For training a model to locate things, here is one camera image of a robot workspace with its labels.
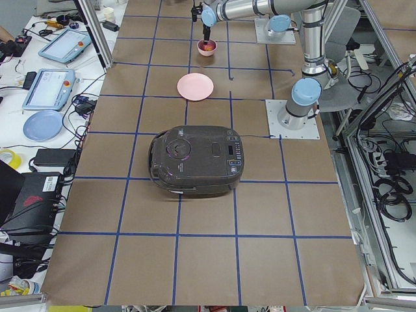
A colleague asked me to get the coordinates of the pink plate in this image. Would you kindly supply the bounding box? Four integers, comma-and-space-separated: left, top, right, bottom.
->
177, 73, 214, 101

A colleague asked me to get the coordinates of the teach pendant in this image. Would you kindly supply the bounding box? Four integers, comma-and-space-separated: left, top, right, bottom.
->
38, 29, 92, 64
22, 69, 75, 111

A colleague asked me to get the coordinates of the aluminium frame post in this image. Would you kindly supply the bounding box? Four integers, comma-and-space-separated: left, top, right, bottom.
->
73, 0, 113, 69

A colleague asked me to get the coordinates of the teach pendant near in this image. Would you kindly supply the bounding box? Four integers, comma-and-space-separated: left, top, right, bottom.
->
22, 69, 75, 111

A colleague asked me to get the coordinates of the teach pendant far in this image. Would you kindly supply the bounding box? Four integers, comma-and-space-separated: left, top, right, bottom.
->
38, 29, 92, 64

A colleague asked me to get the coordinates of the pink bowl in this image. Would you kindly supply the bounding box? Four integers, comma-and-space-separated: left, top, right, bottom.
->
197, 40, 217, 57

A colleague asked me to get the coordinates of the brown paper table mat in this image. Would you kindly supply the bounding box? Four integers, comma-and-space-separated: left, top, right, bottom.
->
42, 1, 364, 306

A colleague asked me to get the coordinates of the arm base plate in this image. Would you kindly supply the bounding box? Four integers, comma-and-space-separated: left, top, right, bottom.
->
254, 14, 296, 45
265, 99, 320, 140

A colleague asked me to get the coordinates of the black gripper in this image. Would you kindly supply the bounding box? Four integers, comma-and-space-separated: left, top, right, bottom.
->
203, 25, 210, 46

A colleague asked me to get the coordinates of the yellow tape roll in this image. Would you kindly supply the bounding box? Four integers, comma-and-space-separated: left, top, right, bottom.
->
0, 149, 21, 170

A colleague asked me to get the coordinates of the black computer box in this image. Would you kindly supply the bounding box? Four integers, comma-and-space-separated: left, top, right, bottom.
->
1, 172, 64, 235

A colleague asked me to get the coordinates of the black power adapter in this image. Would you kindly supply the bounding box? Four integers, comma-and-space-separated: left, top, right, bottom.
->
32, 149, 76, 167

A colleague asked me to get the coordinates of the red apple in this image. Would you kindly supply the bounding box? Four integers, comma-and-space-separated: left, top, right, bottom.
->
202, 45, 214, 52

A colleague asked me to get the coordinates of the dark grey rice cooker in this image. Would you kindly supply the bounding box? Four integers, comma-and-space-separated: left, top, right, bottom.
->
148, 125, 244, 195

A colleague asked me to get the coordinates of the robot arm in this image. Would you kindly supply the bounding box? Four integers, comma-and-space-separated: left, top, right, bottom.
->
192, 0, 326, 53
278, 1, 330, 131

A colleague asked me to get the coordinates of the blue plate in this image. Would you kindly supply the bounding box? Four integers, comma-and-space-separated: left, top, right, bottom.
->
23, 110, 62, 142

